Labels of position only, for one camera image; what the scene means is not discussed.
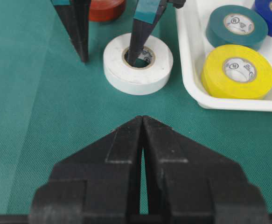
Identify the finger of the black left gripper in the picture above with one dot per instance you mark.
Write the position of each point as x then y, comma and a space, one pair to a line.
74, 14
146, 16

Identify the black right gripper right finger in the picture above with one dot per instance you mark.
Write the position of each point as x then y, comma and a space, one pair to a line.
188, 183

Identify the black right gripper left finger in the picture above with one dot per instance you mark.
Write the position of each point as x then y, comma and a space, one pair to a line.
100, 184

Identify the white tape roll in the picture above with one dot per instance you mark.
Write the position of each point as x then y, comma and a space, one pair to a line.
156, 57

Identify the green tape roll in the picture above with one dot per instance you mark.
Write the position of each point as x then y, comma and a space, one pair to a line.
234, 24

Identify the yellow tape roll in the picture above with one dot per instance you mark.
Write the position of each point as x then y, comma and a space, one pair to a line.
235, 71

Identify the red tape roll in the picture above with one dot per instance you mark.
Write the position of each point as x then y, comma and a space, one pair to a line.
106, 10

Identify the white plastic case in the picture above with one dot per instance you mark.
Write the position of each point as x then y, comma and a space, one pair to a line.
194, 47

